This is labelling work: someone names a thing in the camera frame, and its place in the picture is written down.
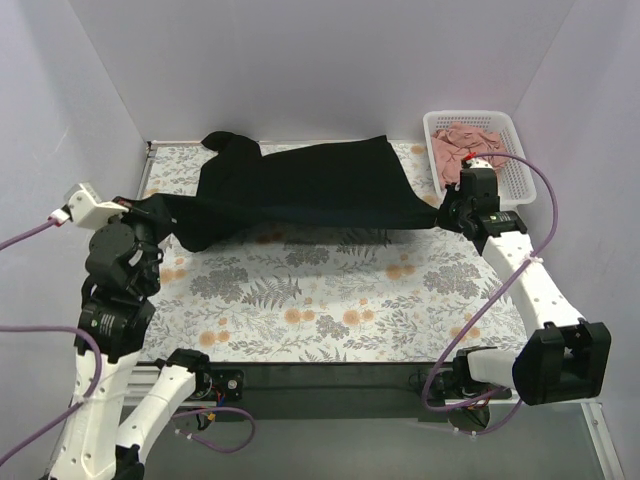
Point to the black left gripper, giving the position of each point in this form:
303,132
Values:
138,211

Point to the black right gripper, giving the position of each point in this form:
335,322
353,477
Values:
451,212

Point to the black t shirt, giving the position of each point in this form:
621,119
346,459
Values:
358,184

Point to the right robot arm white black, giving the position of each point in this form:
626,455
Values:
565,356

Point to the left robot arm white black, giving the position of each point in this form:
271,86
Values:
110,360

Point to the white plastic basket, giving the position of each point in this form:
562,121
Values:
515,182

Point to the pink t shirt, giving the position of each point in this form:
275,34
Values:
457,142

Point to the floral tablecloth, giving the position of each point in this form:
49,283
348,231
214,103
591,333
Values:
288,294

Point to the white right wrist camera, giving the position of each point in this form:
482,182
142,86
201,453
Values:
472,161

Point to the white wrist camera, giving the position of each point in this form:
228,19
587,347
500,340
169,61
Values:
472,161
84,207

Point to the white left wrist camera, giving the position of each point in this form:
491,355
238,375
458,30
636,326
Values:
84,207

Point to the aluminium frame rail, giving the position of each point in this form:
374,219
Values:
330,420

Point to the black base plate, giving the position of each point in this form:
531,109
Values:
305,391

